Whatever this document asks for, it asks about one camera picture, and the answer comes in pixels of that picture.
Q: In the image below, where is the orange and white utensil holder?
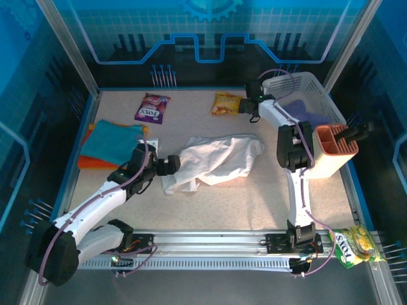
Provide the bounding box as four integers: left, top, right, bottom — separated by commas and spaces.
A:
307, 124, 360, 180

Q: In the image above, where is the yellow snack bag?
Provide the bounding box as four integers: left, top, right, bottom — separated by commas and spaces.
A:
209, 91, 244, 116

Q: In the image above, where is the teal folded t-shirt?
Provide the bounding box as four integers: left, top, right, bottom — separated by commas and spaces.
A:
79, 119, 144, 166

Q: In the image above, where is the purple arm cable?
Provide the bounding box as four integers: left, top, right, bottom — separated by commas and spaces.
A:
37, 138, 159, 285
259, 69, 336, 279

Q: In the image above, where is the grey slotted cable duct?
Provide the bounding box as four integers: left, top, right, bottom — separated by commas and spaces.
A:
78, 257, 292, 271

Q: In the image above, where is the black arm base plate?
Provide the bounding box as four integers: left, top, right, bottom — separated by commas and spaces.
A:
109, 233, 156, 255
265, 233, 324, 255

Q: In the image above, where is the aluminium frame post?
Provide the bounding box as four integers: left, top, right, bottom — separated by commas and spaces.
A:
322, 0, 382, 92
35, 0, 102, 100

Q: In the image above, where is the aluminium mounting rail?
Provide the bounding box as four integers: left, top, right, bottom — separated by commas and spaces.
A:
76, 230, 382, 257

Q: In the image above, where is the orange folded t-shirt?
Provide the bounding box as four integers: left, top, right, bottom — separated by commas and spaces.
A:
78, 123, 149, 171

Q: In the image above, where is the purple cloth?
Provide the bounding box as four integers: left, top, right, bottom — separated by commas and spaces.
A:
282, 98, 333, 128

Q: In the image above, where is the white t-shirt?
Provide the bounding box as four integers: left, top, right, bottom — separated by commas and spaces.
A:
161, 133, 266, 196

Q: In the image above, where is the black utensil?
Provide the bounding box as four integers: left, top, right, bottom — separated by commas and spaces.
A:
336, 121, 375, 149

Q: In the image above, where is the purple candy bag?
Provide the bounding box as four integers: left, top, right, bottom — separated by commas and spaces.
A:
134, 92, 172, 125

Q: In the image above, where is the green candy bag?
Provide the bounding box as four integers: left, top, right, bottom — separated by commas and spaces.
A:
327, 224, 387, 269

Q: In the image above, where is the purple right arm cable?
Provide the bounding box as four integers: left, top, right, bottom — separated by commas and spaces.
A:
259, 69, 336, 279

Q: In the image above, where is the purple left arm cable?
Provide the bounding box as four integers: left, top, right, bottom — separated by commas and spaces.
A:
37, 138, 159, 285

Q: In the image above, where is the white perforated plastic basket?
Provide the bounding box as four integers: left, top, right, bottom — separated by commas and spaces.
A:
261, 71, 348, 128

